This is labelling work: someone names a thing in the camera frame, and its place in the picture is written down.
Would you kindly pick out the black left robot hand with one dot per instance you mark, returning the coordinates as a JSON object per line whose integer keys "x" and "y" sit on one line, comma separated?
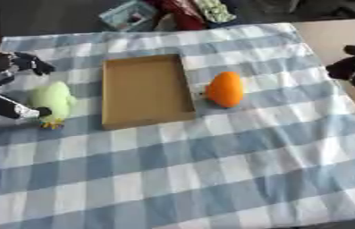
{"x": 8, "y": 106}

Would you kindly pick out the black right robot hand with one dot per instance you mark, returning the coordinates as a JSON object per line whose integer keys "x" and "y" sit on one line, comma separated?
{"x": 353, "y": 69}

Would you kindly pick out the shallow tan cardboard box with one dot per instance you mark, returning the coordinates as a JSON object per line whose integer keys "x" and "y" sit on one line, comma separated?
{"x": 144, "y": 91}

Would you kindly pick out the light green plush toy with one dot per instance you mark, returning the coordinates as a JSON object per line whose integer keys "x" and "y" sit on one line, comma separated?
{"x": 53, "y": 100}

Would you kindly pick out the orange plush toy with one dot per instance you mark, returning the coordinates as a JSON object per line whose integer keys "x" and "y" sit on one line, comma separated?
{"x": 225, "y": 89}

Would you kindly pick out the green and white patterned cloth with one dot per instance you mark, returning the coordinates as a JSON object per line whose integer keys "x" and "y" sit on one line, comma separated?
{"x": 214, "y": 10}

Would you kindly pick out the teal and white package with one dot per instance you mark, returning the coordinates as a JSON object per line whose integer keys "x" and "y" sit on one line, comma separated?
{"x": 129, "y": 16}

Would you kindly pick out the dark red bag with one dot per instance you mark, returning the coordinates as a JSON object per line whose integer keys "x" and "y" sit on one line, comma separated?
{"x": 182, "y": 13}

